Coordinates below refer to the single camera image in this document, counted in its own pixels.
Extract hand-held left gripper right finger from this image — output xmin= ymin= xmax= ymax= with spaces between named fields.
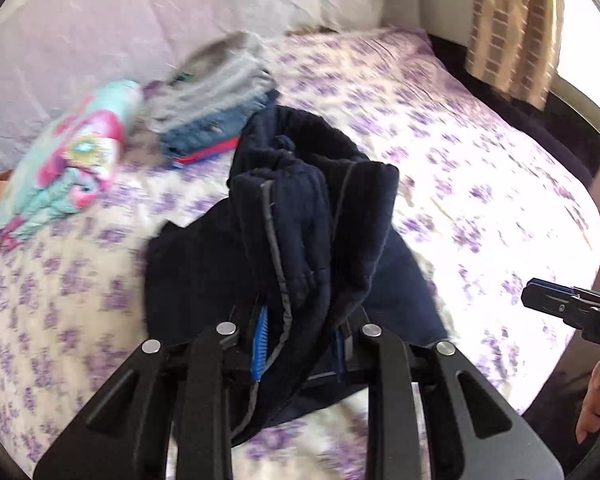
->
xmin=332 ymin=309 xmax=566 ymax=480

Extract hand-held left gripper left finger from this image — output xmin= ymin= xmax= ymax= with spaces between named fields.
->
xmin=32 ymin=305 xmax=271 ymax=480

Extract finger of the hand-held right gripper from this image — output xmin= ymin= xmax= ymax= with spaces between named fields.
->
xmin=526 ymin=277 xmax=588 ymax=297
xmin=521 ymin=285 xmax=583 ymax=327

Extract navy blue pants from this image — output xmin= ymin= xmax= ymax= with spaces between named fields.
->
xmin=145 ymin=106 xmax=451 ymax=448

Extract person's right hand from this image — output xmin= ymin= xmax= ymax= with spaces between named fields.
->
xmin=575 ymin=357 xmax=600 ymax=445

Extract purple floral bedspread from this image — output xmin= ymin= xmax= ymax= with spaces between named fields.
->
xmin=0 ymin=27 xmax=600 ymax=480

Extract dark window ledge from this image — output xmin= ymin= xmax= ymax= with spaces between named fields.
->
xmin=427 ymin=34 xmax=600 ymax=186

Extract folded red garment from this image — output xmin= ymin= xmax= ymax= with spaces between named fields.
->
xmin=167 ymin=135 xmax=241 ymax=168

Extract folded blue jeans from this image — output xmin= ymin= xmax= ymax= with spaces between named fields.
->
xmin=157 ymin=90 xmax=281 ymax=158

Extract window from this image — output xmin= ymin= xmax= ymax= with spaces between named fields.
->
xmin=555 ymin=0 xmax=600 ymax=126

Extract folded teal pink floral blanket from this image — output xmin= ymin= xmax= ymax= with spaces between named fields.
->
xmin=0 ymin=79 xmax=146 ymax=241

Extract beige brown striped curtain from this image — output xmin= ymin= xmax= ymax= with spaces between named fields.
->
xmin=464 ymin=0 xmax=566 ymax=111

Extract folded grey garment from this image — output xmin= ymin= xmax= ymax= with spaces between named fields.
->
xmin=145 ymin=32 xmax=276 ymax=133

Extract white lace cloth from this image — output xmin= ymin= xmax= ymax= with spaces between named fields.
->
xmin=0 ymin=0 xmax=396 ymax=191

